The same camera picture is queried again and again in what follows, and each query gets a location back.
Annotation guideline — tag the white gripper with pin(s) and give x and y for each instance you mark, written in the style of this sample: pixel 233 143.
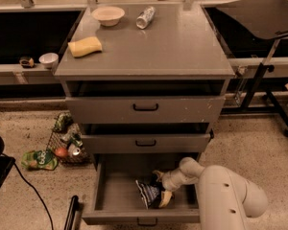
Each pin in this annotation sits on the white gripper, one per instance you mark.
pixel 169 181

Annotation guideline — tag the blue chip bag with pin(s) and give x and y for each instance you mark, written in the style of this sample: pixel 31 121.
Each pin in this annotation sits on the blue chip bag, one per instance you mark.
pixel 150 193

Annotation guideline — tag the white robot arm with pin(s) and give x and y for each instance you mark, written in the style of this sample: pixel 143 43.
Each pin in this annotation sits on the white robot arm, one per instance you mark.
pixel 226 199

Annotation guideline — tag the grey middle drawer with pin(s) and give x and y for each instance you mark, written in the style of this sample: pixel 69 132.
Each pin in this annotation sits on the grey middle drawer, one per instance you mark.
pixel 147 138

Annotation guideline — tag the grey drawer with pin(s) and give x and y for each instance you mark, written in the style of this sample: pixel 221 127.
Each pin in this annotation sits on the grey drawer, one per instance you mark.
pixel 147 138
pixel 117 200
pixel 144 102

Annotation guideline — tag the grey bottom drawer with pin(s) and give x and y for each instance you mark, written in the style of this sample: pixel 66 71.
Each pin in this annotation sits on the grey bottom drawer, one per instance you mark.
pixel 117 200

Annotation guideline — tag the grey drawer cabinet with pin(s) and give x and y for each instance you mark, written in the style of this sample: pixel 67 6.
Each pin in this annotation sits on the grey drawer cabinet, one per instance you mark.
pixel 178 45

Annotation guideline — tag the grey top drawer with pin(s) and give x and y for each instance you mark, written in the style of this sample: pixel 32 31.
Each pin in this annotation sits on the grey top drawer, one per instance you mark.
pixel 144 102

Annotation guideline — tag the green chip bag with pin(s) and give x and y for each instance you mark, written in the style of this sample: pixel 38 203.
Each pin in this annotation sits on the green chip bag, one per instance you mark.
pixel 63 121

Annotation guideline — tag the black bar on floor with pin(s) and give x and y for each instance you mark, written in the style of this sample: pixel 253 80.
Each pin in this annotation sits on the black bar on floor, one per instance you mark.
pixel 74 214

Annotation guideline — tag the silver can in basket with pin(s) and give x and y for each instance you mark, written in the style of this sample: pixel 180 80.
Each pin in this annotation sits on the silver can in basket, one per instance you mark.
pixel 74 151

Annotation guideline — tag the green bottle in basket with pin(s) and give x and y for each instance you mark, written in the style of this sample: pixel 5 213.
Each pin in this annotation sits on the green bottle in basket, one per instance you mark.
pixel 72 136

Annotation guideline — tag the red apple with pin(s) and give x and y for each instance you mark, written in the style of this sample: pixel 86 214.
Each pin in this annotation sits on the red apple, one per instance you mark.
pixel 61 152

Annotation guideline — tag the green snack pouch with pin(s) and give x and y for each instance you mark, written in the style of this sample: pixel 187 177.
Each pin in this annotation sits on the green snack pouch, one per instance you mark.
pixel 39 160

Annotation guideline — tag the yellow sponge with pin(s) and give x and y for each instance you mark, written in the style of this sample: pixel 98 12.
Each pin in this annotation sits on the yellow sponge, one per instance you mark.
pixel 85 46

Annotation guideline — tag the small white cup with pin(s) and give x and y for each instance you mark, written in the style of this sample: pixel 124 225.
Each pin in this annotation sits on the small white cup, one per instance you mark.
pixel 49 60

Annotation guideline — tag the beige bowl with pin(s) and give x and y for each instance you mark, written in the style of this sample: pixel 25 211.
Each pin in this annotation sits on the beige bowl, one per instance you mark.
pixel 108 16

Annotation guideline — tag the black tray stand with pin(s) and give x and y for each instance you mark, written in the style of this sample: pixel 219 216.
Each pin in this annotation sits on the black tray stand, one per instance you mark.
pixel 254 34

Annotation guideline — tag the wire basket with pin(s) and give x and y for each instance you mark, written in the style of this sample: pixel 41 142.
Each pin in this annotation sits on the wire basket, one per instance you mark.
pixel 55 142

